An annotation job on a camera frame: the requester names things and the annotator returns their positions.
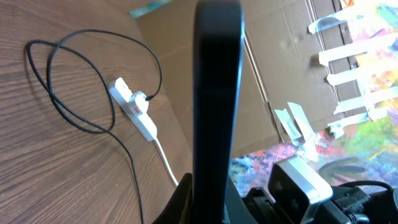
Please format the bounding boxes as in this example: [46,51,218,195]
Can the colourful painted cloth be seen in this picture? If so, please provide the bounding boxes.
[229,1,397,195]

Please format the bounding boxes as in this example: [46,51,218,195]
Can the black USB charging cable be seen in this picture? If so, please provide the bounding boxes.
[25,29,163,224]

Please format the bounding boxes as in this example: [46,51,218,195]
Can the Galaxy S24 smartphone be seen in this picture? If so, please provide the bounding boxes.
[192,1,244,223]

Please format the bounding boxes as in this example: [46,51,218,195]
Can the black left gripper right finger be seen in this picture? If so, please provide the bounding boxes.
[223,177,257,224]

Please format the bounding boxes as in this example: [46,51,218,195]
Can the white masking tape strips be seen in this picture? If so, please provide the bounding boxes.
[275,1,397,162]

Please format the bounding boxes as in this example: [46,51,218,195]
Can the white USB charger plug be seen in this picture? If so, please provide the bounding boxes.
[127,91,149,116]

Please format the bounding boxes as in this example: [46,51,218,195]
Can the white power strip cord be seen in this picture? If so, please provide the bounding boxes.
[154,138,180,187]

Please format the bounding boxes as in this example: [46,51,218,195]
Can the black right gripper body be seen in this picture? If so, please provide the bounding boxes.
[242,185,398,224]

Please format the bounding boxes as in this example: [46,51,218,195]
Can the white power strip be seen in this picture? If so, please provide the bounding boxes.
[108,77,157,141]

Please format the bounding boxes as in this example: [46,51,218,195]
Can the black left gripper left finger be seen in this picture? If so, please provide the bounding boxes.
[153,173,192,224]

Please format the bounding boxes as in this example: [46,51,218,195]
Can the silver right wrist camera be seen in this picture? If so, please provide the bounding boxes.
[268,156,333,223]

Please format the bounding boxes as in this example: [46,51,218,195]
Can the cardboard backdrop panel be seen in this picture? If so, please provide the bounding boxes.
[137,0,359,157]

